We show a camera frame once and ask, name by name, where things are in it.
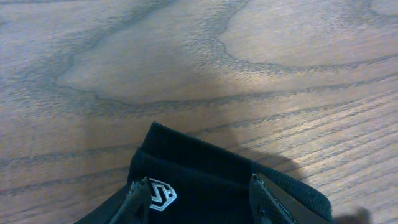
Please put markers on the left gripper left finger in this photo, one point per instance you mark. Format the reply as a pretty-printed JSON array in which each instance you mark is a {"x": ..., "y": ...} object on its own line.
[{"x": 135, "y": 208}]

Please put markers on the black polo shirt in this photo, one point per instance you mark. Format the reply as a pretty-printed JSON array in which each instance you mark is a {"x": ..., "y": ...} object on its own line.
[{"x": 192, "y": 181}]

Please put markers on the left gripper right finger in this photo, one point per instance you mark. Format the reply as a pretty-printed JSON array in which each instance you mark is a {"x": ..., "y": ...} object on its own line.
[{"x": 270, "y": 203}]

